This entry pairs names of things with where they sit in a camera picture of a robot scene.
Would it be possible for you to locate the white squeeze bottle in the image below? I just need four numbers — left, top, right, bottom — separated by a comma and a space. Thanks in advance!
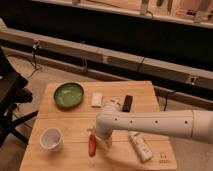
129, 131, 153, 162

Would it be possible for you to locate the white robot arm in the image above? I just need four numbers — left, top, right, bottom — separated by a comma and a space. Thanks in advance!
95, 98, 213, 144

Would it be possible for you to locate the black rectangular block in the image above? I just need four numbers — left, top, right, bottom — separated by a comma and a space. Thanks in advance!
122, 95, 133, 112

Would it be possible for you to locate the wooden folding table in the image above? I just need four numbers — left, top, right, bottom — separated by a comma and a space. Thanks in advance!
20, 81, 177, 171

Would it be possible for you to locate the black office chair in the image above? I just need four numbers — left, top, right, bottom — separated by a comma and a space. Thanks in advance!
0, 47, 38, 147

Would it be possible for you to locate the red pepper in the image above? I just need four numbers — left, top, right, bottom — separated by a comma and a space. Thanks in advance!
88, 133, 96, 157

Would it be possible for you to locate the white sponge block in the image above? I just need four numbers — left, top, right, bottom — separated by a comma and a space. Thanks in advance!
91, 92, 103, 107

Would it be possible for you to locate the white plastic cup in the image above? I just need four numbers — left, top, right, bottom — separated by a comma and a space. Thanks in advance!
39, 128, 63, 152

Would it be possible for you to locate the green ceramic bowl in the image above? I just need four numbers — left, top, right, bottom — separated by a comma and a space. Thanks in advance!
53, 82, 84, 108

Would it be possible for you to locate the black cable on floor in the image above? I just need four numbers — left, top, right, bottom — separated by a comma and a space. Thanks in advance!
26, 40, 42, 80

